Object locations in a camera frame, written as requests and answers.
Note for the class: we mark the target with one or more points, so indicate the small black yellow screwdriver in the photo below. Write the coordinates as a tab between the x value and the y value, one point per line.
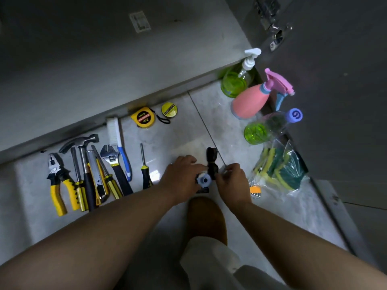
146	176

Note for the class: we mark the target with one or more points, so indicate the pink spray bottle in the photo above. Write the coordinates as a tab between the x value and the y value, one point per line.
251	102

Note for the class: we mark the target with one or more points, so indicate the black valve with white knob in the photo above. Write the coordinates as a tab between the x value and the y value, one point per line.
212	166

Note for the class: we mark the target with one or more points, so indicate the person's right hand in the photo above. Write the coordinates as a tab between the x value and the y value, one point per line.
234	187

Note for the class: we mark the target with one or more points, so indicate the person's right forearm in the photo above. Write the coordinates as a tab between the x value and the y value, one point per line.
302	253

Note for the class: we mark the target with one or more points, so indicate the person's left thumb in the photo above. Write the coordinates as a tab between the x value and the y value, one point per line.
201	170

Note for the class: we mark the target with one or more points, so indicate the yellow black striped screwdriver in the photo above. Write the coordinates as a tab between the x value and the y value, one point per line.
112	184

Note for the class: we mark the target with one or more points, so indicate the metal cabinet hinge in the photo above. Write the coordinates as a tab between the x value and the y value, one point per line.
270	18

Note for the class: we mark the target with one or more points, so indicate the grey cabinet door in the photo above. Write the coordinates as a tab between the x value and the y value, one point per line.
338	87

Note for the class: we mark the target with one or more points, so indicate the grey cabinet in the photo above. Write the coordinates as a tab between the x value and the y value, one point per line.
90	63

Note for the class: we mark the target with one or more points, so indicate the orange hex key holder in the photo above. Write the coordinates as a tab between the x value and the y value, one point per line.
255	191

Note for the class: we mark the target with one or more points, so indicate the plastic bag of sponges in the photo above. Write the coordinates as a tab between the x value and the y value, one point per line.
281	169

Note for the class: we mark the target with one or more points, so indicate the person's right thumb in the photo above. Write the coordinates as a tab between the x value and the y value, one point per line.
220	178

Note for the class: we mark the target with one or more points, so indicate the yellow utility knife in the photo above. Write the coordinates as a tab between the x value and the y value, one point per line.
96	175

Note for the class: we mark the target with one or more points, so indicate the white trouser leg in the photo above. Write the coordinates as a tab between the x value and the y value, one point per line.
211	265

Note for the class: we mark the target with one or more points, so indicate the yellow tape roll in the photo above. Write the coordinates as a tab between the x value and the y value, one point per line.
169	109

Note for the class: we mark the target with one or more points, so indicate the white sticker label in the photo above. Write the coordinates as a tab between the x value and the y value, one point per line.
140	22

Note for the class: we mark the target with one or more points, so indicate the person's left forearm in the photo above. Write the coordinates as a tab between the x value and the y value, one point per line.
99	238

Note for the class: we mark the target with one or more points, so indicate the green bottle with blue cap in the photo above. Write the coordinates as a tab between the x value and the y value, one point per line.
260	131

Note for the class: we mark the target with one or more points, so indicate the yellow tape measure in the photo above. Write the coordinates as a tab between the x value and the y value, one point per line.
142	117

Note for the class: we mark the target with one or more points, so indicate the person's left hand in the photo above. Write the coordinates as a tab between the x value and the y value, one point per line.
181	181

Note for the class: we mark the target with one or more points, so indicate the green pump soap bottle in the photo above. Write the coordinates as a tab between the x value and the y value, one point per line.
234	83

